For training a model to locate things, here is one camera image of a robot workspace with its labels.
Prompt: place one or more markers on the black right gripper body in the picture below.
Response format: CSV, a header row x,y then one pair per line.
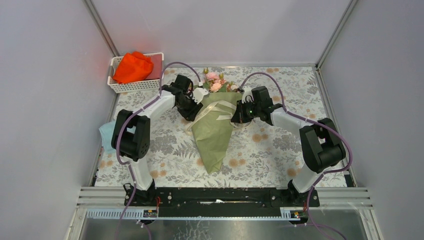
x,y
250,111

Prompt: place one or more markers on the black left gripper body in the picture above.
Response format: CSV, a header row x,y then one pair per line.
x,y
189,96

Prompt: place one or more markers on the olive green wrapping paper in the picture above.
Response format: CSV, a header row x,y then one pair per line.
x,y
212,128

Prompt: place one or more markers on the pink fake flower bunch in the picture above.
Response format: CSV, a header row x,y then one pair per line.
x,y
216,83

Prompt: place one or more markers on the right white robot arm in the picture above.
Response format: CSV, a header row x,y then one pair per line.
x,y
321,145

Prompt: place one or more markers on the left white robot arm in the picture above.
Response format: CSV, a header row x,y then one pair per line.
x,y
131,134

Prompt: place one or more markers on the white perforated plastic basket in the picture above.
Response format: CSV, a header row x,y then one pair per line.
x,y
131,87

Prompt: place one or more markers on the dark red cloth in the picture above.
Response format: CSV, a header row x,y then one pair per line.
x,y
157,60

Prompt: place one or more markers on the orange cloth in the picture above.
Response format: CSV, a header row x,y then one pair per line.
x,y
133,67

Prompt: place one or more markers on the light blue towel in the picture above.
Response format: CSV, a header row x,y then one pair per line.
x,y
106,133

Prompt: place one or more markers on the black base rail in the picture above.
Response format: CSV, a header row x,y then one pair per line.
x,y
186,202

